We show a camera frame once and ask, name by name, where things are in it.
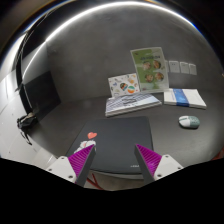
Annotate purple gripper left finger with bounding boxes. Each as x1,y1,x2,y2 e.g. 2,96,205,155
46,143,97,186

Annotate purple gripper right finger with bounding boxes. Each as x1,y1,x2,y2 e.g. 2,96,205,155
134,143,184,186

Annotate black mouse pad with stickers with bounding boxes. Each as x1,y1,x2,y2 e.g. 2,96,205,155
67,116,153,175

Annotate white and green computer mouse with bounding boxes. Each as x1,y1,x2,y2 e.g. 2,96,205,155
178,116,200,129

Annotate striped grey book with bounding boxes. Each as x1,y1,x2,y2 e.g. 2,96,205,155
105,93,161,117

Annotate black bag on floor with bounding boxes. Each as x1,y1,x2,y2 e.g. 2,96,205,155
17,113,38,132

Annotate white book with blue band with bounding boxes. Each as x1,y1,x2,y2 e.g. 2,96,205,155
164,88,207,109

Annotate white sticker card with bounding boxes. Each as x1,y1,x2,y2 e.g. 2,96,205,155
108,73,140,97

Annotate black monitor panel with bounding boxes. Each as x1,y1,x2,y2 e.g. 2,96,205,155
20,71,61,120

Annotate green standing menu card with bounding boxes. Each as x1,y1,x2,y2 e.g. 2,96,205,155
131,47,169,93

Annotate white wall socket left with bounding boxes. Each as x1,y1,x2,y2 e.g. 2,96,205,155
169,61,180,73

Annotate white wall socket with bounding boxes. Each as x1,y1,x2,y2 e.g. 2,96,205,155
189,63,197,75
169,61,180,73
180,62,189,74

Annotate white wall socket right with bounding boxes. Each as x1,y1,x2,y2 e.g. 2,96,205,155
189,63,197,75

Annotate white wall socket middle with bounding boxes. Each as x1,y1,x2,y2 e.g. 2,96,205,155
180,62,189,74

